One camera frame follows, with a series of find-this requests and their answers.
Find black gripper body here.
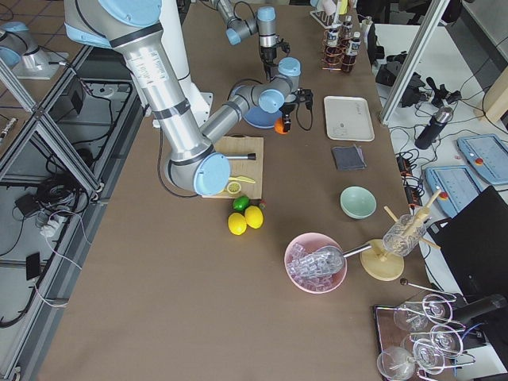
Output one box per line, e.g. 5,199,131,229
259,37,290,64
279,88,314,117

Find orange fruit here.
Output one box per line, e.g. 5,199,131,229
274,117,289,135

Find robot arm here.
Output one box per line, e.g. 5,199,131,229
64,1,301,196
210,0,291,80

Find blue round plate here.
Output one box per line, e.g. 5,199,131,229
228,79,284,129

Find cream plastic tray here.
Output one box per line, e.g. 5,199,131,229
324,96,375,142

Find dark drink bottle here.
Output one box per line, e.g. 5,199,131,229
341,32,361,73
341,15,352,40
324,24,341,63

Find wooden cutting board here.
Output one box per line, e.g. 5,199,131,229
212,137,264,199

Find grey folded cloth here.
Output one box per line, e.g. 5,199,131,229
332,145,367,171

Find yellow plastic knife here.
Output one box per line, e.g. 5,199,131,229
229,175,256,184

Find green lime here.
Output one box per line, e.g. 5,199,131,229
233,195,250,212

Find yellow lemon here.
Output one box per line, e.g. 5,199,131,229
227,213,247,236
244,206,264,229

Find green bowl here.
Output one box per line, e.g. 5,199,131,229
340,186,377,220

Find pink bowl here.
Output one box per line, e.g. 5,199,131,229
284,233,347,294

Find black thermos bottle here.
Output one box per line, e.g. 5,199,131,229
414,106,453,149

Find metal ice scoop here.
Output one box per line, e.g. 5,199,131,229
305,244,372,278

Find ice cubes pile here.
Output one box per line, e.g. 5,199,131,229
286,243,346,292

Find clear glass cup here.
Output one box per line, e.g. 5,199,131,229
383,214,425,257

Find wooden cup stand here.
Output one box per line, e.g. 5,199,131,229
360,189,441,281

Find blue teach pendant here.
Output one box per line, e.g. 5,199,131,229
456,134,507,185
425,165,483,217

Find black laptop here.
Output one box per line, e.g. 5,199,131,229
428,186,507,299

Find wine glass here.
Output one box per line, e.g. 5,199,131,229
394,302,429,333
429,325,464,358
376,346,416,380
421,294,452,325

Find copper wire bottle rack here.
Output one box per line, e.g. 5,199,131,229
321,21,353,71

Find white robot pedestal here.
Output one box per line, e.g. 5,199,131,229
160,0,213,127

